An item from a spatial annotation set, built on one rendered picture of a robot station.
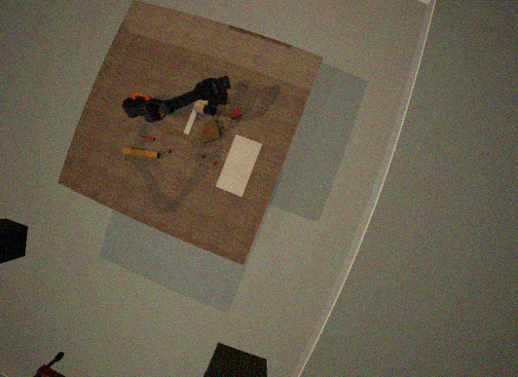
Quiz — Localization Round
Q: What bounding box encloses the orange flat bar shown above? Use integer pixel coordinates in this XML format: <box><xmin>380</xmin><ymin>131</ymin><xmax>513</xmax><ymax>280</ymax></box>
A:
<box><xmin>123</xmin><ymin>147</ymin><xmax>161</xmax><ymax>159</ymax></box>

